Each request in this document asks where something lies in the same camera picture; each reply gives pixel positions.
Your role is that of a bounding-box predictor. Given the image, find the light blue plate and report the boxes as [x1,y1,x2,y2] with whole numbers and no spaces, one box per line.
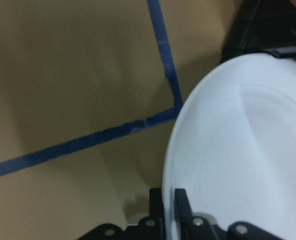
[162,53,296,240]

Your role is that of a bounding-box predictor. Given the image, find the black dish rack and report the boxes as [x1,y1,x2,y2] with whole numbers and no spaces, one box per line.
[221,0,296,63]

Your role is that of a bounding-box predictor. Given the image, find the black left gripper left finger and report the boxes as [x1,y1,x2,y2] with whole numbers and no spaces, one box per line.
[149,188,165,227]

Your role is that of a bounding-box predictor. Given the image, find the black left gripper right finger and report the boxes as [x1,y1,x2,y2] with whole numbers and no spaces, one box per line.
[174,188,194,225]

